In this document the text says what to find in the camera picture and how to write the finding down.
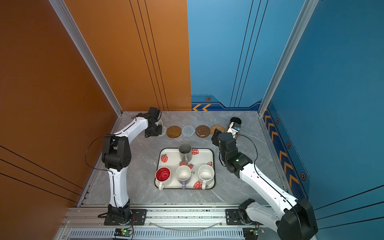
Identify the red interior white mug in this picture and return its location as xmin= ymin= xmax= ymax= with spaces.
xmin=155 ymin=167 xmax=172 ymax=191

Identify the aluminium corner post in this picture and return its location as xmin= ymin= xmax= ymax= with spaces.
xmin=49 ymin=0 xmax=123 ymax=117
xmin=258 ymin=0 xmax=319 ymax=117

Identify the left aluminium corner post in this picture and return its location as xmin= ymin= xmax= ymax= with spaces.
xmin=49 ymin=0 xmax=123 ymax=117

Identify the light brown wooden coaster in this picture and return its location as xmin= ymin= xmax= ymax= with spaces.
xmin=167 ymin=126 xmax=182 ymax=139

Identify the white purple handled mug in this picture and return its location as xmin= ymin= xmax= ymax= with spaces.
xmin=176 ymin=165 xmax=192 ymax=190

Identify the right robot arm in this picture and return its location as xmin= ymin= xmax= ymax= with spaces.
xmin=212 ymin=130 xmax=319 ymax=240

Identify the white strawberry serving tray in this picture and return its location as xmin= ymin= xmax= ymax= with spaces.
xmin=157 ymin=148 xmax=215 ymax=190

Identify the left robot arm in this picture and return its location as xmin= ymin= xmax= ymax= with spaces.
xmin=102 ymin=113 xmax=163 ymax=226

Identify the tan rattan coaster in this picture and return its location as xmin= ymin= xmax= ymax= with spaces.
xmin=210 ymin=125 xmax=227 ymax=135

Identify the right green circuit board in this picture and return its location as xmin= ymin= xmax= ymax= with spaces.
xmin=243 ymin=228 xmax=265 ymax=240

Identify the aluminium front rail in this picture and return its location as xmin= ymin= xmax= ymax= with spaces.
xmin=59 ymin=204 xmax=239 ymax=229

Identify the blue grey woven coaster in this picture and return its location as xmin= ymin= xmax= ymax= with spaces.
xmin=182 ymin=125 xmax=196 ymax=138

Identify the grey mug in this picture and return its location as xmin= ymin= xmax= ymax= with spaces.
xmin=179 ymin=143 xmax=193 ymax=165

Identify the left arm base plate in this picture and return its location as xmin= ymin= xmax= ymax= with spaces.
xmin=104 ymin=209 xmax=147 ymax=226

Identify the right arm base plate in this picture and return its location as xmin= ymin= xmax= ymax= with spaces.
xmin=225 ymin=209 xmax=246 ymax=226

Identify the dark brown worn coaster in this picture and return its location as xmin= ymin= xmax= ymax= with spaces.
xmin=195 ymin=125 xmax=211 ymax=138

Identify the black mug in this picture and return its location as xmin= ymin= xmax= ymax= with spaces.
xmin=230 ymin=117 xmax=242 ymax=125

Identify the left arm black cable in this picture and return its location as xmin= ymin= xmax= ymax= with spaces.
xmin=84 ymin=116 xmax=151 ymax=172

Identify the light blue mug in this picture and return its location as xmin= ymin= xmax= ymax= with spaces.
xmin=156 ymin=120 xmax=163 ymax=127

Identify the right aluminium corner post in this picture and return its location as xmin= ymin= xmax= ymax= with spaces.
xmin=258 ymin=0 xmax=319 ymax=117

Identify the green circuit board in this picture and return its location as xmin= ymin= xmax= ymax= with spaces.
xmin=243 ymin=228 xmax=265 ymax=240
xmin=113 ymin=228 xmax=134 ymax=240

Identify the left green circuit board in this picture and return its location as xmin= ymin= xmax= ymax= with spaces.
xmin=113 ymin=228 xmax=134 ymax=240

